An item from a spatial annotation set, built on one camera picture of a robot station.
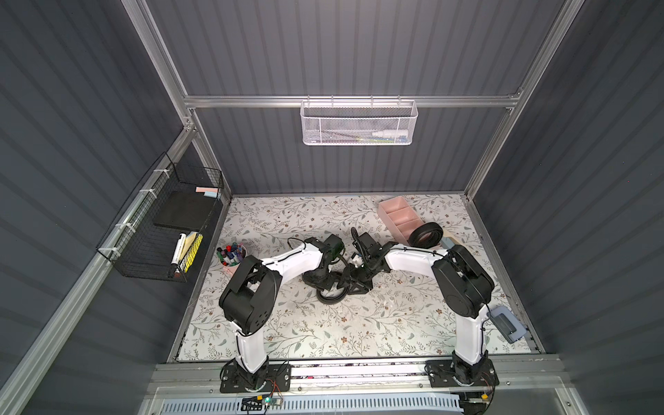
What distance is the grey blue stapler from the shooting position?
2.63 feet

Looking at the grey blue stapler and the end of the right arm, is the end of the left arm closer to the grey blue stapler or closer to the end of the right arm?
the end of the right arm

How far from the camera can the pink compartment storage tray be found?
3.32 ft

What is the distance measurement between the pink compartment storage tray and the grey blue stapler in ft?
1.22
